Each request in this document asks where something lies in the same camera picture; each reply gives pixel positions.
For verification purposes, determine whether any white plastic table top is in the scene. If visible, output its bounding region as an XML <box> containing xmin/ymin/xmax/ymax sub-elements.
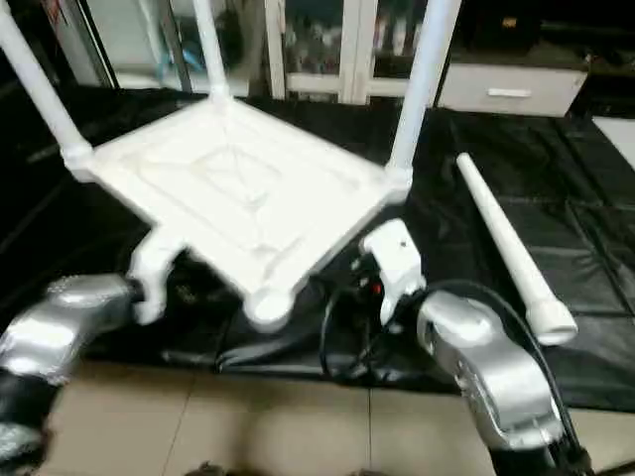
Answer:
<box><xmin>62</xmin><ymin>94</ymin><xmax>416</xmax><ymax>334</ymax></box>

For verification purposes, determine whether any white plastic table leg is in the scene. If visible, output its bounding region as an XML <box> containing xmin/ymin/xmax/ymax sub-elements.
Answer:
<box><xmin>385</xmin><ymin>0</ymin><xmax>463</xmax><ymax>181</ymax></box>
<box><xmin>192</xmin><ymin>0</ymin><xmax>232</xmax><ymax>101</ymax></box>
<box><xmin>0</xmin><ymin>0</ymin><xmax>94</xmax><ymax>168</ymax></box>
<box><xmin>455</xmin><ymin>152</ymin><xmax>579</xmax><ymax>347</ymax></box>

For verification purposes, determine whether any black table mat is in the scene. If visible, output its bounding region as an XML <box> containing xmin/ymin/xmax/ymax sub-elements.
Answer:
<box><xmin>0</xmin><ymin>84</ymin><xmax>635</xmax><ymax>414</ymax></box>

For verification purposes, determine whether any white drawer unit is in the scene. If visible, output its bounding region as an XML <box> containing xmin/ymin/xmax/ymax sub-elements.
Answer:
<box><xmin>437</xmin><ymin>61</ymin><xmax>589</xmax><ymax>119</ymax></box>

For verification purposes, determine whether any white glass door cabinet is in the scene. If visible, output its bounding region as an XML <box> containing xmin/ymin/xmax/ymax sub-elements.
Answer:
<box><xmin>263</xmin><ymin>0</ymin><xmax>440</xmax><ymax>106</ymax></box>

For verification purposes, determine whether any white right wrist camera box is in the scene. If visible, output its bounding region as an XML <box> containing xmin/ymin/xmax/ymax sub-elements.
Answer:
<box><xmin>358</xmin><ymin>218</ymin><xmax>429</xmax><ymax>327</ymax></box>

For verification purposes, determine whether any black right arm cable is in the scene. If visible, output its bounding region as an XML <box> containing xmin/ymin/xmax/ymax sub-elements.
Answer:
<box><xmin>317</xmin><ymin>276</ymin><xmax>569</xmax><ymax>447</ymax></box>

